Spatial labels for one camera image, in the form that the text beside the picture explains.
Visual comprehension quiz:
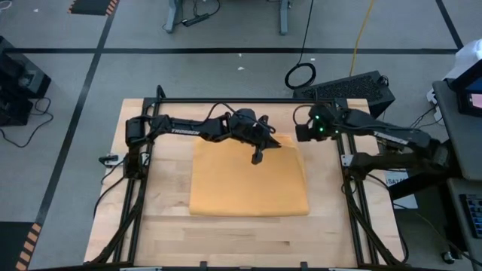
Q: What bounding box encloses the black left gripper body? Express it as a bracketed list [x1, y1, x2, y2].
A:
[229, 108, 270, 166]

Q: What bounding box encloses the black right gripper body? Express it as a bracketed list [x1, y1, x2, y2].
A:
[308, 104, 342, 143]

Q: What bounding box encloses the yellow towel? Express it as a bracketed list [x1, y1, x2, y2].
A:
[188, 133, 310, 218]

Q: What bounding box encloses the black computer tower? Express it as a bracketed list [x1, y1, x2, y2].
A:
[292, 70, 396, 122]

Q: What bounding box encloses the white power strip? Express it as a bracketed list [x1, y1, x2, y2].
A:
[425, 88, 444, 124]

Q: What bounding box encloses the black desk base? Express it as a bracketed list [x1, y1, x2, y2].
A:
[388, 173, 453, 201]

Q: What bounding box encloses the grey desk leg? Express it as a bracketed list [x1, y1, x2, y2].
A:
[163, 0, 182, 34]
[278, 0, 291, 36]

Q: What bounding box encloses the white paper sheet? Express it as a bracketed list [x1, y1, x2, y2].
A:
[383, 169, 419, 210]

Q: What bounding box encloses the black power strip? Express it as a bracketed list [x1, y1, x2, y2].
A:
[182, 13, 210, 28]

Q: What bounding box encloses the black monitor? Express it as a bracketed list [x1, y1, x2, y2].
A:
[450, 59, 482, 117]

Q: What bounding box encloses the grey side desk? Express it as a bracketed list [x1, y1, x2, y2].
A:
[447, 178, 482, 271]

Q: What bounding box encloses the dark keypad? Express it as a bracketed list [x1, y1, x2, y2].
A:
[459, 193, 482, 240]

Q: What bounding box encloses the black mat with orange stripes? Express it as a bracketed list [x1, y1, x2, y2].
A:
[0, 221, 43, 271]
[66, 0, 120, 17]

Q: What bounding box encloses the black equipment box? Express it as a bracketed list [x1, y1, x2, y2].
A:
[0, 35, 53, 127]

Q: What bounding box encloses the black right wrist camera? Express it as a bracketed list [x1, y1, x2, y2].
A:
[294, 123, 315, 143]

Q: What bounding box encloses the coiled black cable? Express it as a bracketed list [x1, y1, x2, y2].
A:
[284, 0, 318, 90]

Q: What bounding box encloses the black aluminium table frame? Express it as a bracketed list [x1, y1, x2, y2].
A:
[88, 84, 410, 271]

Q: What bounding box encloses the yellow cable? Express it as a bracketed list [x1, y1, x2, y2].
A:
[349, 0, 376, 78]

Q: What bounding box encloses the thin black floor cable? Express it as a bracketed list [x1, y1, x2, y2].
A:
[0, 96, 54, 149]

